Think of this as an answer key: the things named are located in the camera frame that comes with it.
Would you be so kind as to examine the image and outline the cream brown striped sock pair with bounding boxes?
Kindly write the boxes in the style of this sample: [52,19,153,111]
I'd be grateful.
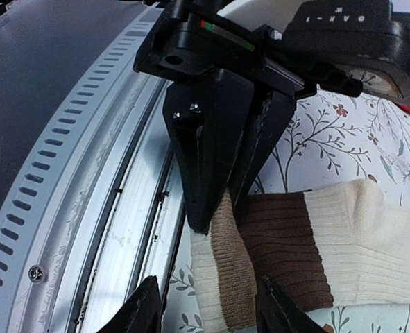
[190,179,410,332]

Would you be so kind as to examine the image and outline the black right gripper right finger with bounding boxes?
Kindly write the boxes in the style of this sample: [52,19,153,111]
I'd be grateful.
[255,275,325,333]

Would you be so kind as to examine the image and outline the floral patterned table mat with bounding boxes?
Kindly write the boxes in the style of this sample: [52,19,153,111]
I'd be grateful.
[163,91,410,332]

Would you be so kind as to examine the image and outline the aluminium front rail frame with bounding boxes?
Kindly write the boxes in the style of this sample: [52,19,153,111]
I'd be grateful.
[0,1,203,332]

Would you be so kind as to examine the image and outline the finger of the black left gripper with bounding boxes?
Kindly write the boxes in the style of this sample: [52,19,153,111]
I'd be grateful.
[229,92,296,207]
[162,69,254,234]

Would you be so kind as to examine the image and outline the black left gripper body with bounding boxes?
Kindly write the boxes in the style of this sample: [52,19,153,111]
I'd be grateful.
[133,1,316,99]

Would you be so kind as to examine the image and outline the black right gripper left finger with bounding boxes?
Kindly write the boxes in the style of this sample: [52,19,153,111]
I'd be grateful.
[100,276,162,333]

